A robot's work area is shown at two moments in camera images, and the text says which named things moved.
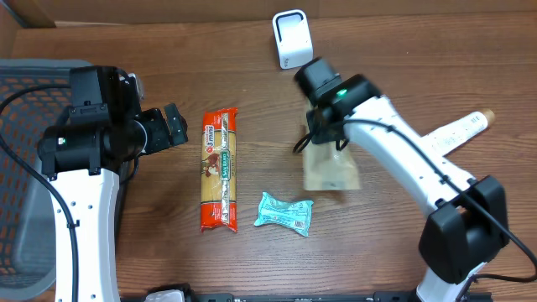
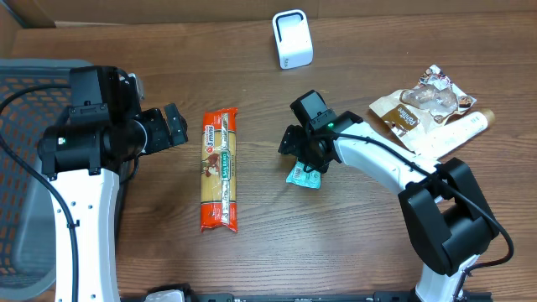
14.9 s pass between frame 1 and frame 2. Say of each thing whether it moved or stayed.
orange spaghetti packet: stayed
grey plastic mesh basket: stayed
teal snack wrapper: moved
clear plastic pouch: moved
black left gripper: stayed
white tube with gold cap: stayed
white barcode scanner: stayed
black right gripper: moved
